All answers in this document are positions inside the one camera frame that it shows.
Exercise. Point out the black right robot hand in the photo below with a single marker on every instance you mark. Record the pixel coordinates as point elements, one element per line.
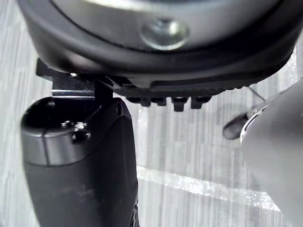
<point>99,165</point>

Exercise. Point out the dark robot foot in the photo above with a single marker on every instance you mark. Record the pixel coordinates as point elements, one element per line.
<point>234,128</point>

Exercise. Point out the silver robot leg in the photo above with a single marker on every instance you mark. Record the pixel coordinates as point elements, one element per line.
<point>274,153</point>

